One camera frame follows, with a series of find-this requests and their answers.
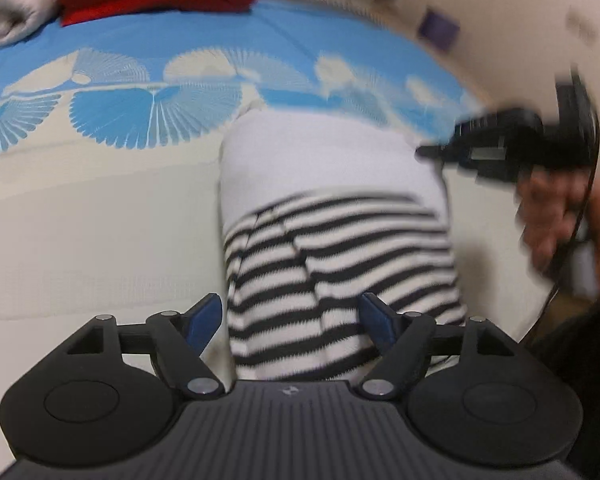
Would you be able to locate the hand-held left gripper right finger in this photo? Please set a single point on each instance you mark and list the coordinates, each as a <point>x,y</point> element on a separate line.
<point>377,320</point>

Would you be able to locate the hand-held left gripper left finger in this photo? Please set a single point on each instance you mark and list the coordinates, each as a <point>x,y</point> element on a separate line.
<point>205,317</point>

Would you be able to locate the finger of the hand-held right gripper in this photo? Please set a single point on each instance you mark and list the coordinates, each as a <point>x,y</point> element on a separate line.
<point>437,152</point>

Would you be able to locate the black white striped shirt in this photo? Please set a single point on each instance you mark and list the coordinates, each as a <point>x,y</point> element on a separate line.
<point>330,170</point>

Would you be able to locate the person's right hand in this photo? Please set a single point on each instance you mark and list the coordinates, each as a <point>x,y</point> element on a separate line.
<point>550,210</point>

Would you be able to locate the purple board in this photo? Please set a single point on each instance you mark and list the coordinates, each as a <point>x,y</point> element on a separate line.
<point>439,27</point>

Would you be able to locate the blue printed bedsheet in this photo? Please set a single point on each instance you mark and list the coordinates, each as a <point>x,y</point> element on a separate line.
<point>105,210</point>

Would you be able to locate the person's dark clothing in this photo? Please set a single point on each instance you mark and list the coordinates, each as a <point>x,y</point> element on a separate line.
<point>590,385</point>

